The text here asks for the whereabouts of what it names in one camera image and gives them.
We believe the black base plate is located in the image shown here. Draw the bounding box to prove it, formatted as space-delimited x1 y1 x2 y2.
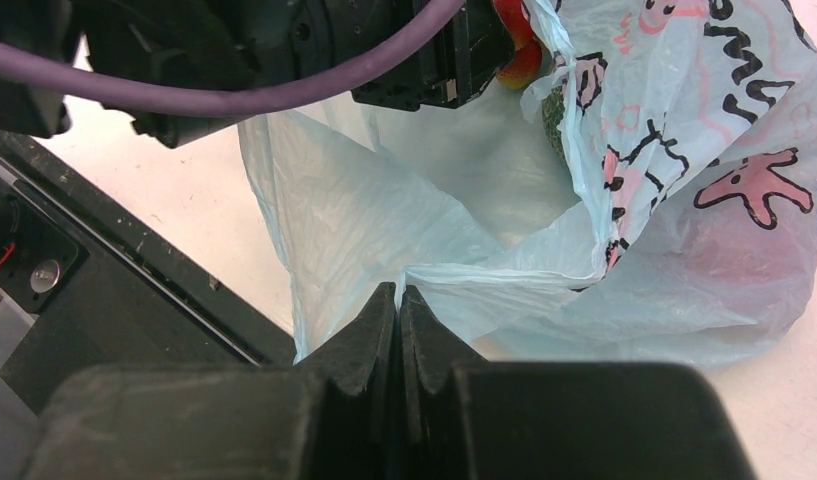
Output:
0 131 296 413

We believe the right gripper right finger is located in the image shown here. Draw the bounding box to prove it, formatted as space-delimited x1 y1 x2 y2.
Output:
399 286 755 479

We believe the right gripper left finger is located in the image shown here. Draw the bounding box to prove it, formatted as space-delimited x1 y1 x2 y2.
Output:
20 283 396 479

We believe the green fake avocado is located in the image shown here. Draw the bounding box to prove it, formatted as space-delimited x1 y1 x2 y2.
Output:
541 87 566 161

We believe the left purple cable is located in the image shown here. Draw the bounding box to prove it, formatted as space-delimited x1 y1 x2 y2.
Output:
0 0 466 119

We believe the light blue plastic bag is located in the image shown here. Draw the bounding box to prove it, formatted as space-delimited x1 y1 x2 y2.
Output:
238 1 817 365

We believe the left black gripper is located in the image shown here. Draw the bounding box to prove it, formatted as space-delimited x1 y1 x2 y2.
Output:
0 0 515 148

